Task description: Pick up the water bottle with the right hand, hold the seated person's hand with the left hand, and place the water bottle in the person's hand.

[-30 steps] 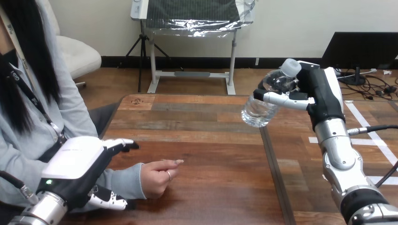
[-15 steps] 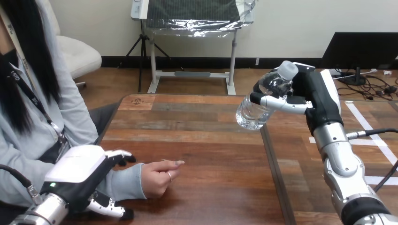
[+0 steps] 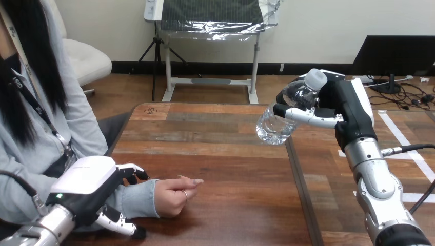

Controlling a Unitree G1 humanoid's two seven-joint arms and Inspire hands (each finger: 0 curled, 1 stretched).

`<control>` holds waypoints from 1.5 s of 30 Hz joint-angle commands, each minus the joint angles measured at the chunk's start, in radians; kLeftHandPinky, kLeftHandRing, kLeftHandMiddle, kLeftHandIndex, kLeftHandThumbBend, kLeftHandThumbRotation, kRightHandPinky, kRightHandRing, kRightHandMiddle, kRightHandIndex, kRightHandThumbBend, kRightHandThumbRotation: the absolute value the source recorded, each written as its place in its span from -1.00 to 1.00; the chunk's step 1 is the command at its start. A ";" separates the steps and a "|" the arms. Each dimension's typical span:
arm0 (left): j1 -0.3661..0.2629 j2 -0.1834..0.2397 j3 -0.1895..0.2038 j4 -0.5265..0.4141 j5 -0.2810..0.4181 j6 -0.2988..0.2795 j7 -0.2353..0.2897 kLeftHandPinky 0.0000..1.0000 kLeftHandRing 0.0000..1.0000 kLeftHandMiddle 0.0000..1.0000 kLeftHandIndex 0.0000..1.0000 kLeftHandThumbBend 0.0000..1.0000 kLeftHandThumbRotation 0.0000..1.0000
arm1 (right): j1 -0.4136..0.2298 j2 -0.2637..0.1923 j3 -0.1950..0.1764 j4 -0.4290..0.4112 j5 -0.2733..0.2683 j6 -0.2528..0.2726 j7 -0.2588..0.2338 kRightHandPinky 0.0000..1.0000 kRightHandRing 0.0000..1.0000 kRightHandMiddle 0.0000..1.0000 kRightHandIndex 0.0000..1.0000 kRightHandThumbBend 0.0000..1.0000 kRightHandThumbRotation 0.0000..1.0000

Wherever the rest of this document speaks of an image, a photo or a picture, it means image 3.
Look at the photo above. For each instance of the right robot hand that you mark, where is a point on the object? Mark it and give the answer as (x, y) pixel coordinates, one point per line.
(351, 108)

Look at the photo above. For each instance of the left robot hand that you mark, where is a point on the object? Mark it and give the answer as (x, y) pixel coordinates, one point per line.
(81, 180)

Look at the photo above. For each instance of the person's hand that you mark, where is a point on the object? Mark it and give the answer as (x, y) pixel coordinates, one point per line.
(175, 197)

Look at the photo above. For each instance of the clear water bottle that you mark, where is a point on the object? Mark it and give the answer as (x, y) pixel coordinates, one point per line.
(289, 110)

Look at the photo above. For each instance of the person's forearm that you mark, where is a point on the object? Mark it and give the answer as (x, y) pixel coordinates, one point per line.
(134, 200)

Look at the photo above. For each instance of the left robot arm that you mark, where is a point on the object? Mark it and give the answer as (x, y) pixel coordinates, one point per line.
(44, 229)

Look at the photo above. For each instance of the person's body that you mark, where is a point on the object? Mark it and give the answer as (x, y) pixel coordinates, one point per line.
(37, 108)

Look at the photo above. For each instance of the white power strip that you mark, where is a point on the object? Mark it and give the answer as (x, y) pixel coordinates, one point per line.
(368, 79)

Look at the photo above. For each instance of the dark screen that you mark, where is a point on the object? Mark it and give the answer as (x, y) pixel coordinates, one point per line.
(394, 61)

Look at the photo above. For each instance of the white cushioned chair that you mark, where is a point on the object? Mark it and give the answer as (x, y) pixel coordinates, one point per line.
(83, 56)

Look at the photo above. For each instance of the white desk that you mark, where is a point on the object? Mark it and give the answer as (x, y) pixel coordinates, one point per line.
(209, 73)

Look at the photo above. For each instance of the black tripod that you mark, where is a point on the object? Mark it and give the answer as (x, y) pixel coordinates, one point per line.
(157, 57)

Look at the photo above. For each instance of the foil sheet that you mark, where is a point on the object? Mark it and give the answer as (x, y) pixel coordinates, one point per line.
(214, 18)

